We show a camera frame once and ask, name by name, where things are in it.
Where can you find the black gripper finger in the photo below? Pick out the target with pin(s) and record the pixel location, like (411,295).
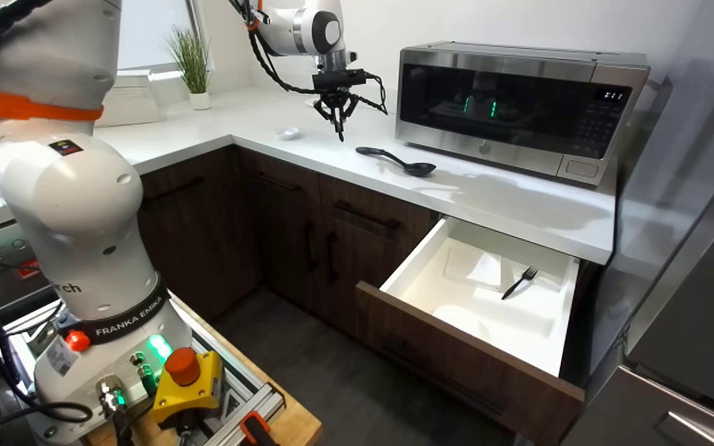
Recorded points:
(329,115)
(344,115)

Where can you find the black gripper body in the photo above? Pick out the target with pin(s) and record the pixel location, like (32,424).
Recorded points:
(335,88)

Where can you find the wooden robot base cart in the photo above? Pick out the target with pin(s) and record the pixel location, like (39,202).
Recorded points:
(242,388)

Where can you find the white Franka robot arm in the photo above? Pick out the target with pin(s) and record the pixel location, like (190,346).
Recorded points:
(75,202)

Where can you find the small white bowl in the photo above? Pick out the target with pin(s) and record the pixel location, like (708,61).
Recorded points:
(289,135)

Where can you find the black serving spoon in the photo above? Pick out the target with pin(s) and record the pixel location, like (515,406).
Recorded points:
(416,170)

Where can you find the small potted green plant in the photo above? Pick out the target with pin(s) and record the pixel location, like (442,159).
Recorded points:
(190,54)

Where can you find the dark wood cabinet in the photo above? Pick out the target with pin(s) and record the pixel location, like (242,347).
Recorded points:
(229,222)

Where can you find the stainless steel microwave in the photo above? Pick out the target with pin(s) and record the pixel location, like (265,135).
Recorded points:
(540,110)

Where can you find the yellow emergency stop button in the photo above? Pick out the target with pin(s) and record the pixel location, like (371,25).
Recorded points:
(190,382)

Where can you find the stainless steel refrigerator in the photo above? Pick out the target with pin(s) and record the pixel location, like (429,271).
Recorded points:
(649,339)

